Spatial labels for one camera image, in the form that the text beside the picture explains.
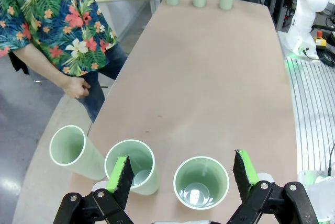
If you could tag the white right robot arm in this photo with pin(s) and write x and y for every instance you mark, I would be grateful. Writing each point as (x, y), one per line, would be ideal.
(306, 4)

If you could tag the person's right hand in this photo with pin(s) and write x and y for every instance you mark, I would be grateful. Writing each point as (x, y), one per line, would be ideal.
(76, 88)

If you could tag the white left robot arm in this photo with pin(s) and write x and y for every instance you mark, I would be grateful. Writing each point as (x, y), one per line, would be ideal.
(322, 197)

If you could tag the person's right forearm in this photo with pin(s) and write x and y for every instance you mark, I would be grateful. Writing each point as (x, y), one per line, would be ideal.
(39, 64)

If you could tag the person in floral shirt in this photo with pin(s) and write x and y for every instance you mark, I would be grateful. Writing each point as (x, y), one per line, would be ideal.
(52, 12)

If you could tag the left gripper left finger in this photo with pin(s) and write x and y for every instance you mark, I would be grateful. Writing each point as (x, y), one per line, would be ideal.
(123, 182)

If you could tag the striped aluminium mounting plate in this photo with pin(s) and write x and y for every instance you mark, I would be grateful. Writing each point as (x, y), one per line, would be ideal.
(311, 103)

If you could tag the yellow emergency stop box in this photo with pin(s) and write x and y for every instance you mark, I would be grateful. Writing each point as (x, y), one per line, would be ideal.
(320, 41)

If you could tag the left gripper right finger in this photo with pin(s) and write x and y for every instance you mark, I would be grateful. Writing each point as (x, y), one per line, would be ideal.
(246, 177)

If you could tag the dark blue jeans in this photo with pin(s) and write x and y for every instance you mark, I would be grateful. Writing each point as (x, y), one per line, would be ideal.
(115, 59)

